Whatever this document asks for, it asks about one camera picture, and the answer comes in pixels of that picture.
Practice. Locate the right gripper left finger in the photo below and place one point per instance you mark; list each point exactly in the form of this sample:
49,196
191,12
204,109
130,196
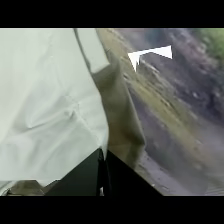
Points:
83,181

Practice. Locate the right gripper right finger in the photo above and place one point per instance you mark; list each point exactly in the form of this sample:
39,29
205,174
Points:
126,183

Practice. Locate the white garment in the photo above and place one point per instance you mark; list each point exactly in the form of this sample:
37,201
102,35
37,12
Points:
50,100

